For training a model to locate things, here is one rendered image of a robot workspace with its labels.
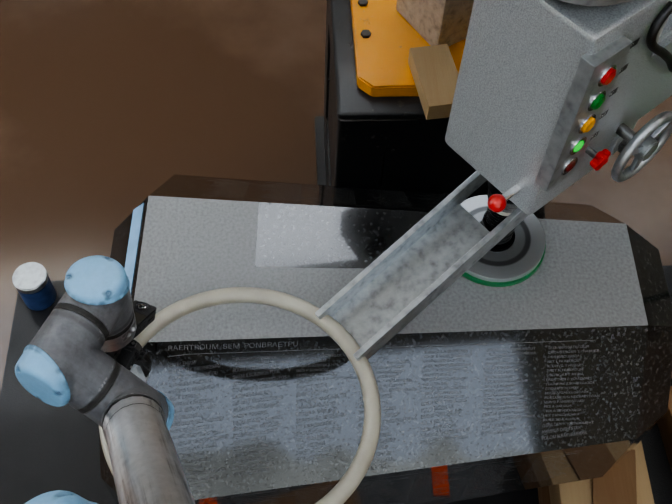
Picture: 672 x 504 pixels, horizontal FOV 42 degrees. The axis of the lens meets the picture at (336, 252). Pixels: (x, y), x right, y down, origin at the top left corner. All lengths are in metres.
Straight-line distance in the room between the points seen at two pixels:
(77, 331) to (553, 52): 0.79
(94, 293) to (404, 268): 0.63
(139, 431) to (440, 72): 1.32
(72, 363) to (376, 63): 1.28
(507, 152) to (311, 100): 1.83
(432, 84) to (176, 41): 1.53
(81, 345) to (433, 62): 1.26
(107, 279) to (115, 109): 1.99
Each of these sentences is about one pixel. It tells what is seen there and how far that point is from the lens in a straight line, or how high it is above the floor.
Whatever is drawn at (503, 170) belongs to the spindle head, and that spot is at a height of 1.23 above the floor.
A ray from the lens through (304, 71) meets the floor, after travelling 3.34.
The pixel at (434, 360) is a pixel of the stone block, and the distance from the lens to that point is 1.76.
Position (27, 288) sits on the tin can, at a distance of 2.73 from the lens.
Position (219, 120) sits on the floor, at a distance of 3.19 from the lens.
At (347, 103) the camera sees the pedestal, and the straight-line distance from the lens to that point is 2.24.
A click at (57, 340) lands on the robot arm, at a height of 1.28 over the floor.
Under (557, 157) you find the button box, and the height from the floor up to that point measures 1.36.
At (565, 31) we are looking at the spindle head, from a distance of 1.27.
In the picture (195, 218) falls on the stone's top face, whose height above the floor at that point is 0.87.
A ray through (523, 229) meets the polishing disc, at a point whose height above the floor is 0.90.
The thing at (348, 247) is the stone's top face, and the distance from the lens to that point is 1.82.
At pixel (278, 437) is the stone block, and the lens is 1.79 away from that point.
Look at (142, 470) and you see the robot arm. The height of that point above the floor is 1.37.
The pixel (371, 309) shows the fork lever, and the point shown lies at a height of 0.96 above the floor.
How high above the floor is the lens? 2.40
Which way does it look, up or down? 58 degrees down
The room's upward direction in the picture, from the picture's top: 3 degrees clockwise
